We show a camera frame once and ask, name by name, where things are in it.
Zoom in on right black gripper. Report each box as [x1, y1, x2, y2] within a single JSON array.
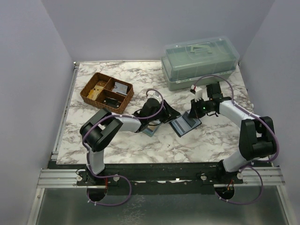
[[188, 97, 214, 120]]

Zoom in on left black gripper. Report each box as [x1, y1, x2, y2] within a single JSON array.
[[148, 100, 180, 124]]

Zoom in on black leather card holder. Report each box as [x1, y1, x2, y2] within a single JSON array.
[[169, 111, 202, 137]]

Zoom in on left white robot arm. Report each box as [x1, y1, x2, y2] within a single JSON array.
[[80, 98, 180, 185]]

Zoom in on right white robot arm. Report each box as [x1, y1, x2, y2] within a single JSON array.
[[188, 82, 278, 184]]

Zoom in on gold cards in basket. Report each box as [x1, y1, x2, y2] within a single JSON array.
[[87, 85, 104, 101]]

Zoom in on green plastic storage box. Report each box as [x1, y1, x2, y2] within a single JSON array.
[[161, 36, 240, 91]]

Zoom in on black item in basket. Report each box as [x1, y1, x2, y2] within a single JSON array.
[[103, 97, 121, 108]]

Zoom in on brown woven divided basket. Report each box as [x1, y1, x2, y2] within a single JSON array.
[[80, 72, 134, 114]]

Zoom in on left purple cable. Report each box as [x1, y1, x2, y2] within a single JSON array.
[[83, 89, 165, 207]]

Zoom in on purple cable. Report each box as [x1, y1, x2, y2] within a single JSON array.
[[83, 89, 165, 207], [191, 75, 279, 204]]

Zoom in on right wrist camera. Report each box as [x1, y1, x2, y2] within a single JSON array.
[[190, 85, 203, 102]]

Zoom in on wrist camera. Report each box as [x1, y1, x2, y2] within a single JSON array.
[[190, 85, 203, 102], [152, 92, 162, 102]]

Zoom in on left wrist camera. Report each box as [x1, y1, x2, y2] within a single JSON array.
[[152, 92, 162, 102]]

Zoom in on black metal base rail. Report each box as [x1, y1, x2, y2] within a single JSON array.
[[48, 160, 247, 196]]

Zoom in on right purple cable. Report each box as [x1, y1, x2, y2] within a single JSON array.
[[191, 75, 279, 204]]

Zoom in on aluminium frame rail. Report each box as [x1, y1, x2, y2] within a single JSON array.
[[50, 62, 80, 161]]

